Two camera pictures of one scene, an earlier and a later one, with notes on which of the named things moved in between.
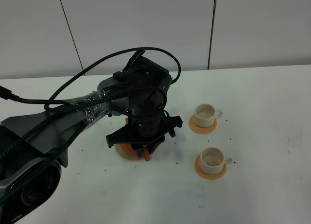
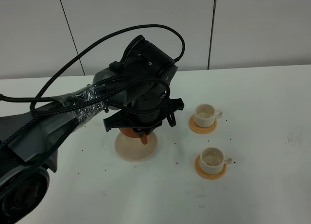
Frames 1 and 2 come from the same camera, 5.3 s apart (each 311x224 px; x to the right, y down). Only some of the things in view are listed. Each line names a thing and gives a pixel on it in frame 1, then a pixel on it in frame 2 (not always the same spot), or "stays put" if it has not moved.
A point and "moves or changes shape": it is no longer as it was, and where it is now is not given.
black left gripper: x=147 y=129 → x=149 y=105
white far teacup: x=205 y=114 stays put
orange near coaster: x=199 y=171 stays put
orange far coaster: x=201 y=130 stays put
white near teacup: x=213 y=161 stays put
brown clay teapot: x=129 y=149 moves or changes shape
